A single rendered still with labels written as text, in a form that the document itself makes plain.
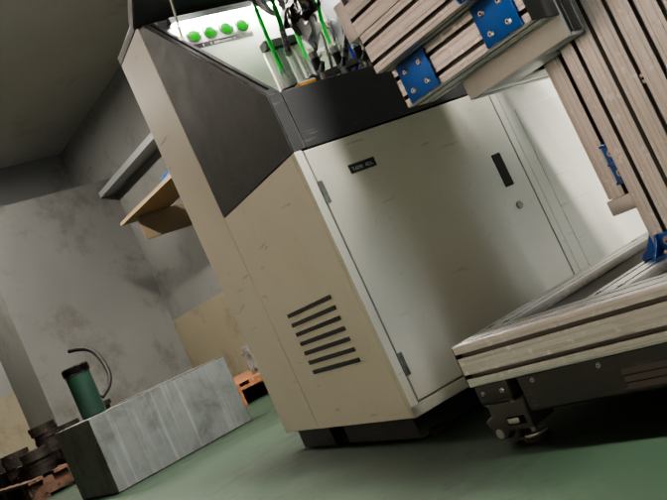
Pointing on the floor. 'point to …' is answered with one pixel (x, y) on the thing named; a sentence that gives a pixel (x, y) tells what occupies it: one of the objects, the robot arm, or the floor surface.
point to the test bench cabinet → (340, 310)
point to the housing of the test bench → (220, 246)
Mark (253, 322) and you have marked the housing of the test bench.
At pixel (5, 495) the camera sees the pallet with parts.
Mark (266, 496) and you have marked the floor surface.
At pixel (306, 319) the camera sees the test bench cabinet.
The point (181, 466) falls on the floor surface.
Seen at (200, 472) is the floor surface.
